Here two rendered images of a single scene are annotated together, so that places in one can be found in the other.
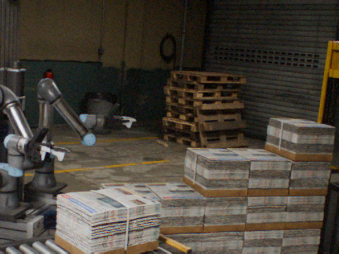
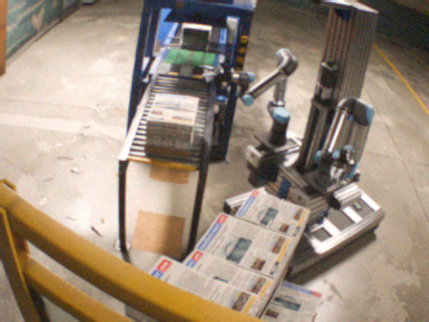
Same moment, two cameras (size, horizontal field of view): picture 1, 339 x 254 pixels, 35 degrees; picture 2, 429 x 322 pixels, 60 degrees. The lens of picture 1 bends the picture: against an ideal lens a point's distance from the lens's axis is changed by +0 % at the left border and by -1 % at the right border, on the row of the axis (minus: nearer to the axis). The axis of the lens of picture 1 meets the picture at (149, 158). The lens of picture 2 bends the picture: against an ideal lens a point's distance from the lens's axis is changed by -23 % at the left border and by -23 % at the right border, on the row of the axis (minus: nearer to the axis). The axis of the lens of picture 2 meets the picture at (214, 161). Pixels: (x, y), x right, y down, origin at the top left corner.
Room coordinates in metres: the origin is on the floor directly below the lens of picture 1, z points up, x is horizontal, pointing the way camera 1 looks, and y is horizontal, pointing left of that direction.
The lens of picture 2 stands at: (4.12, -1.71, 2.43)
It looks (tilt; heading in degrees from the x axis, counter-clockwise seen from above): 34 degrees down; 127
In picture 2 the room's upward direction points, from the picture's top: 10 degrees clockwise
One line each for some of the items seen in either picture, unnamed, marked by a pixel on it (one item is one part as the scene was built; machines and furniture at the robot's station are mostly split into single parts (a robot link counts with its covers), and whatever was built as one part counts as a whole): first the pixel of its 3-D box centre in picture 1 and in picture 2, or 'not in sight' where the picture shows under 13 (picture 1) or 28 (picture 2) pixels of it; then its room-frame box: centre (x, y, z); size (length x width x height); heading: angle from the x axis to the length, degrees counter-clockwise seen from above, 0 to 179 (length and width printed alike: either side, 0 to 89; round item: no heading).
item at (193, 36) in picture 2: not in sight; (196, 34); (1.03, 1.65, 0.93); 0.38 x 0.30 x 0.26; 130
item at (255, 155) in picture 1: (256, 154); (221, 286); (3.50, -0.70, 1.06); 0.37 x 0.28 x 0.01; 17
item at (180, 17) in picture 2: not in sight; (196, 16); (1.40, 1.21, 1.30); 0.55 x 0.55 x 0.03; 40
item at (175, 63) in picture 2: not in sight; (188, 66); (1.40, 1.21, 0.75); 0.70 x 0.65 x 0.10; 130
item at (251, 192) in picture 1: (254, 184); not in sight; (3.49, -0.71, 0.86); 0.38 x 0.29 x 0.04; 17
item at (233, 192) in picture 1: (214, 184); not in sight; (3.40, -0.43, 0.86); 0.38 x 0.29 x 0.04; 19
